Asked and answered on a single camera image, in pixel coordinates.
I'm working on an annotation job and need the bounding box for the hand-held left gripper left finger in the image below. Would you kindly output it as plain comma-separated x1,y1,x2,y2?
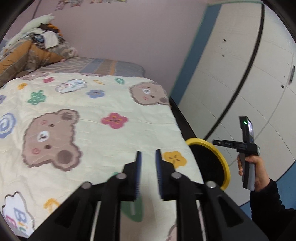
28,151,142,241

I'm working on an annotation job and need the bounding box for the pile of clothes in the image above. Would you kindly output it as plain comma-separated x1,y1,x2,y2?
32,22,65,50

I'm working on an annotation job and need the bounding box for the striped bed sheet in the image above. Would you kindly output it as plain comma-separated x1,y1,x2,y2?
25,57,146,78

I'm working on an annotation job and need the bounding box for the person's right hand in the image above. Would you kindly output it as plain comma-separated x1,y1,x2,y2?
237,154,271,192

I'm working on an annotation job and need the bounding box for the orange patterned quilt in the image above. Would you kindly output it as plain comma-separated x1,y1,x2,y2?
0,38,67,87

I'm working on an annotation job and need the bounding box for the white goose plush toy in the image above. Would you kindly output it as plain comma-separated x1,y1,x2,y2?
6,13,55,47

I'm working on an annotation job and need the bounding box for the yellow rimmed trash bin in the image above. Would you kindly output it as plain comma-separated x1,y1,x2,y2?
186,138,230,192

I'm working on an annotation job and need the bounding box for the cluster of wall posters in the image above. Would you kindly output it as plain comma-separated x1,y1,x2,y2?
55,0,127,11

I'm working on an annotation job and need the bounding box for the bear printed blanket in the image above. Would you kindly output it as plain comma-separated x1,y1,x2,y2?
0,72,206,241

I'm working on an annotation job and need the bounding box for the pink white plush toy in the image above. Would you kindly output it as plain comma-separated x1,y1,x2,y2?
60,47,78,62

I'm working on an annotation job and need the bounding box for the person's right forearm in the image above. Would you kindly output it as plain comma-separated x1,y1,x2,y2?
250,178,296,241

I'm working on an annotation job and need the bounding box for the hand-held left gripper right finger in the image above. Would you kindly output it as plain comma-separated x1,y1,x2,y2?
155,149,270,241

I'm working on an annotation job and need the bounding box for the white sliding wardrobe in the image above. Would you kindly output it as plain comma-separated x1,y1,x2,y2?
170,0,296,209

